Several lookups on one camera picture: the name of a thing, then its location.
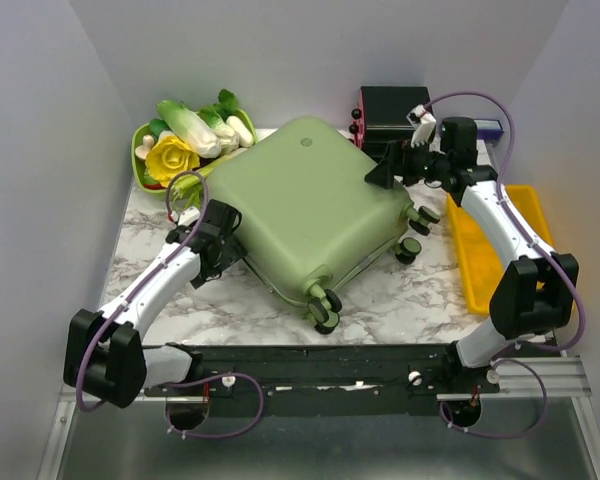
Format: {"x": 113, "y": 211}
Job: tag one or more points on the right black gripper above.
{"x": 394, "y": 163}

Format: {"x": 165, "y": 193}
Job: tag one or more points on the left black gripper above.
{"x": 233, "y": 252}

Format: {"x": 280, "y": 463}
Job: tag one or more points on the green hard-shell suitcase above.
{"x": 310, "y": 223}

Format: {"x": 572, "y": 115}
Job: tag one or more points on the yellow plastic tray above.
{"x": 479, "y": 264}

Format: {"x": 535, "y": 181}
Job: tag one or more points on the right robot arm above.
{"x": 536, "y": 293}

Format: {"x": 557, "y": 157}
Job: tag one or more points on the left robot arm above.
{"x": 105, "y": 354}

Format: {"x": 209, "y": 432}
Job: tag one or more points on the celery stalk toy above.
{"x": 188, "y": 190}

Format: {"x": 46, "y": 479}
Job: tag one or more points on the black stacked case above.
{"x": 381, "y": 116}

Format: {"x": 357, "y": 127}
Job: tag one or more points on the purple box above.
{"x": 489, "y": 130}

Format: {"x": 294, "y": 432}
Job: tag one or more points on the yellow cabbage toy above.
{"x": 170, "y": 157}

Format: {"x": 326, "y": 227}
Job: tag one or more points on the white radish toy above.
{"x": 244, "y": 135}

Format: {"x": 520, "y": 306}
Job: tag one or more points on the mushroom toy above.
{"x": 146, "y": 145}

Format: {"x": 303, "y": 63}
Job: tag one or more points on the napa cabbage toy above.
{"x": 190, "y": 128}

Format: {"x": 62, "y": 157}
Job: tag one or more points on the bok choy toy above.
{"x": 227, "y": 136}

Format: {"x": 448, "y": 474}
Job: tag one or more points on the green vegetable basket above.
{"x": 143, "y": 180}

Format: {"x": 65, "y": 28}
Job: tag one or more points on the green leafy vegetable toy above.
{"x": 228, "y": 102}

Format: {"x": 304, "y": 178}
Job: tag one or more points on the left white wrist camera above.
{"x": 185, "y": 217}

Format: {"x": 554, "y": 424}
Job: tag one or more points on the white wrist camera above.
{"x": 185, "y": 217}
{"x": 424, "y": 124}

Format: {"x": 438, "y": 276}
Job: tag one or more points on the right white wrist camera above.
{"x": 424, "y": 124}

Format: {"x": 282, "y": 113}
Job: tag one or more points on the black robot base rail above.
{"x": 329, "y": 380}

